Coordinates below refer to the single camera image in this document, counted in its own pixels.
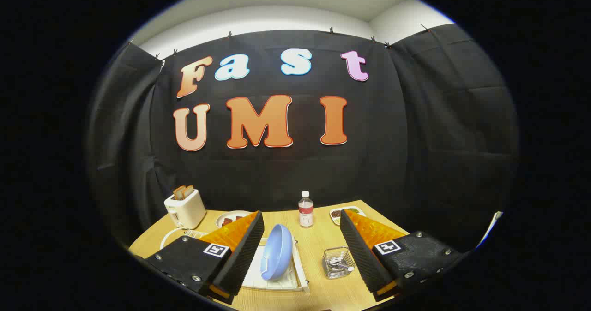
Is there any black backdrop cloth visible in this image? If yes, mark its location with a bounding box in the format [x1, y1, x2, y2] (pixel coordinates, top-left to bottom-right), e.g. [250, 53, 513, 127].
[88, 24, 520, 252]

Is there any metal spoon with striped handle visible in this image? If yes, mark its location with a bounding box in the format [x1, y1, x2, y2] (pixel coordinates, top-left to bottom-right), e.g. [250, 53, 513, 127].
[329, 256, 355, 273]

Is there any white toaster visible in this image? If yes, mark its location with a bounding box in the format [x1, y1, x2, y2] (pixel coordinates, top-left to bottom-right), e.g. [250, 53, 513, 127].
[164, 189, 207, 230]

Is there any clear bottle with red label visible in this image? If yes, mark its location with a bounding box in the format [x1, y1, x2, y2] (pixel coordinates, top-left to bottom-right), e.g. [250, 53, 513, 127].
[298, 191, 314, 228]

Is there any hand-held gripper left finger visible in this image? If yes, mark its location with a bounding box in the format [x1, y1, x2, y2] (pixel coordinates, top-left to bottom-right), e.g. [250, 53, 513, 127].
[145, 210, 265, 305]

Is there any white divided snack tray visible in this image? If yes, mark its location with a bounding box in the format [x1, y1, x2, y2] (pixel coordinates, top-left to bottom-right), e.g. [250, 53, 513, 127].
[329, 206, 366, 226]

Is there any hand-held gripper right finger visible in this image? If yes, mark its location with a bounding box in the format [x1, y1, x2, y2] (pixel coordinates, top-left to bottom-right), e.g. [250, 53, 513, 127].
[340, 209, 464, 302]

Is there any metal wire basket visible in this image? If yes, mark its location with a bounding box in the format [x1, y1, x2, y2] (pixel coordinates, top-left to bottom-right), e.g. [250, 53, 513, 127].
[322, 247, 356, 280]

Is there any white toaster cable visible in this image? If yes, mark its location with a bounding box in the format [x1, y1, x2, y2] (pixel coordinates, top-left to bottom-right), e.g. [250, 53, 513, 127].
[160, 227, 194, 251]

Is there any white wire dish rack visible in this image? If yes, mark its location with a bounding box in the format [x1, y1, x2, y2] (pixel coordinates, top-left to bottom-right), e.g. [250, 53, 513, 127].
[184, 229, 311, 294]

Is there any blue plate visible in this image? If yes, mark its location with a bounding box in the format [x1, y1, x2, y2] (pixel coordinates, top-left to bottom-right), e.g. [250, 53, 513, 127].
[260, 224, 294, 281]

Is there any white drip tray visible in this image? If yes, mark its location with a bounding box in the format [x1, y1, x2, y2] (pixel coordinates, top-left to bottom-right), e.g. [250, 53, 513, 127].
[241, 244, 302, 290]

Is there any round white plate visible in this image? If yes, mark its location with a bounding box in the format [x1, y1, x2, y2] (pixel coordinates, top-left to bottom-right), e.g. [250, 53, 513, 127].
[216, 210, 253, 229]

